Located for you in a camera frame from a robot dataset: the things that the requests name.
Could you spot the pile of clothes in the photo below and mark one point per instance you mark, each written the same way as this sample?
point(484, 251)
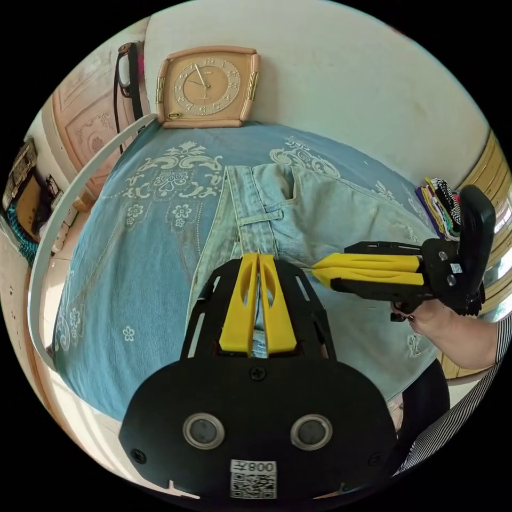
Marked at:
point(438, 208)

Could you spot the person's right forearm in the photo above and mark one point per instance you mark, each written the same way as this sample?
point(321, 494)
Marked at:
point(470, 344)

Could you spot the light blue jeans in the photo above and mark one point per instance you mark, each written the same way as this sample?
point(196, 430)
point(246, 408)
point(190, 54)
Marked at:
point(340, 216)

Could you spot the hanging black bag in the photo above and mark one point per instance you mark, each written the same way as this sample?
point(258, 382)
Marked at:
point(128, 76)

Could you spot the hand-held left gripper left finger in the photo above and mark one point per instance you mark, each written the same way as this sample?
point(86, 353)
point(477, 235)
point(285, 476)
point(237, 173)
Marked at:
point(236, 316)

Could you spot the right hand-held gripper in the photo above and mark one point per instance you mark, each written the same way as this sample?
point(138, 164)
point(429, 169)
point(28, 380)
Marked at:
point(442, 272)

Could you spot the pink wooden door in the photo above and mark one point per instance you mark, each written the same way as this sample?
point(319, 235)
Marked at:
point(88, 120)

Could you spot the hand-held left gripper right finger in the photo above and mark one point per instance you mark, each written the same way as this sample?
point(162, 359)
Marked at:
point(278, 320)

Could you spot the person's right hand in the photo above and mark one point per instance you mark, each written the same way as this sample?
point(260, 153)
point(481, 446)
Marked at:
point(430, 322)

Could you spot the person's body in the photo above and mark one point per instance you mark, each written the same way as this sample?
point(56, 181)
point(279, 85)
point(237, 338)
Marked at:
point(424, 400)

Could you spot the bed with blue patterned sheet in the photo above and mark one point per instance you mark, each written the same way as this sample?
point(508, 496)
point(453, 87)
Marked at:
point(140, 260)

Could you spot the pink square clock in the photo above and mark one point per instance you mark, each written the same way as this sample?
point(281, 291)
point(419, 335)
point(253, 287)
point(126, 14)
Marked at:
point(206, 88)

